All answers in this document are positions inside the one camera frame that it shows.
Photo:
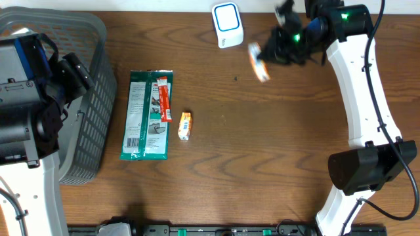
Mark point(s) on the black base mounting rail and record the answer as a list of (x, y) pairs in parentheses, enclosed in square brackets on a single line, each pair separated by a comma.
[(124, 226)]

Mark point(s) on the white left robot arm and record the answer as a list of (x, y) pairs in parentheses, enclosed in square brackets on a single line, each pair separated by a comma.
[(37, 88)]

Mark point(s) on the dark green package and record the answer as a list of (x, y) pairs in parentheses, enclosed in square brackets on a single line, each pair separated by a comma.
[(146, 135)]

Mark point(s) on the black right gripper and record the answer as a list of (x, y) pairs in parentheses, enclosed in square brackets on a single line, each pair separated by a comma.
[(275, 50)]

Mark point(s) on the orange tissue pack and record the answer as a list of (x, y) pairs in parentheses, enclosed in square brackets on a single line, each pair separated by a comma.
[(185, 126), (257, 64)]

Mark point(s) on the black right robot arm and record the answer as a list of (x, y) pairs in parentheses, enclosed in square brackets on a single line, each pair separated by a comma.
[(344, 35)]

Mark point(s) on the grey plastic mesh basket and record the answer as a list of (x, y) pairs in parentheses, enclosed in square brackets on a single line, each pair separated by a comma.
[(82, 138)]

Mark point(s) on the white barcode scanner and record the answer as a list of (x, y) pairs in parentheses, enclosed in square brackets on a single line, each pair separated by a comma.
[(228, 24)]

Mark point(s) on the red and white package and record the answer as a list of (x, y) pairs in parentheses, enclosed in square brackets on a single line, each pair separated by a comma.
[(163, 90)]

